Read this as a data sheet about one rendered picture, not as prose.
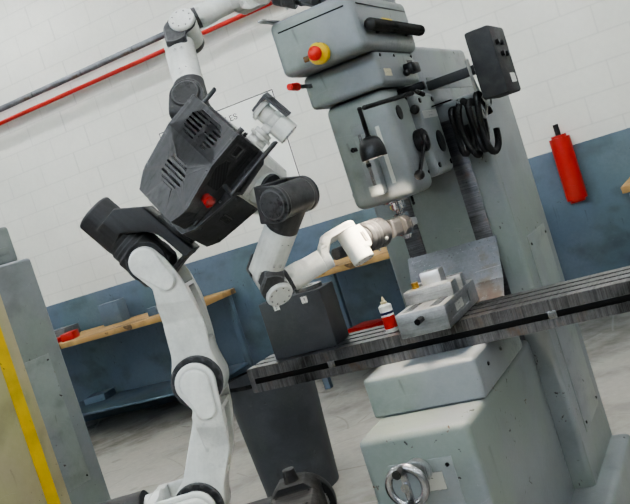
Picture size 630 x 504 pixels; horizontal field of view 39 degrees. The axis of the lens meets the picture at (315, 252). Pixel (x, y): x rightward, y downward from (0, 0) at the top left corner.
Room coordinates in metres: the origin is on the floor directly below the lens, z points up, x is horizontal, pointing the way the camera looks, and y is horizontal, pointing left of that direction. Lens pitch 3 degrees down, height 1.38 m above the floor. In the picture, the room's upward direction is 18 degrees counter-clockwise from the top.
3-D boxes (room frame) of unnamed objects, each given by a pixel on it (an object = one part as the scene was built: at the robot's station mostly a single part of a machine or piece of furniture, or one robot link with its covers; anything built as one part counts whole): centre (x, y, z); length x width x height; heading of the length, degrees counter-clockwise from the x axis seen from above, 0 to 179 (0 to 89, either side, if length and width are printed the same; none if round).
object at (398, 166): (2.69, -0.28, 1.47); 0.21 x 0.19 x 0.32; 64
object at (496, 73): (2.80, -0.71, 1.62); 0.20 x 0.09 x 0.21; 154
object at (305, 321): (2.86, 0.10, 1.03); 0.22 x 0.12 x 0.20; 67
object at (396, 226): (2.62, -0.21, 1.23); 0.13 x 0.12 x 0.10; 43
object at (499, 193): (3.23, -0.55, 0.78); 0.50 x 0.47 x 1.56; 154
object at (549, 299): (2.68, -0.28, 0.89); 1.24 x 0.23 x 0.08; 64
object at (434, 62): (3.13, -0.50, 1.66); 0.80 x 0.23 x 0.20; 154
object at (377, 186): (2.58, -0.23, 1.45); 0.04 x 0.04 x 0.21; 64
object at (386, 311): (2.70, -0.15, 0.99); 0.04 x 0.04 x 0.11
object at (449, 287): (2.61, -0.29, 1.02); 0.15 x 0.06 x 0.04; 65
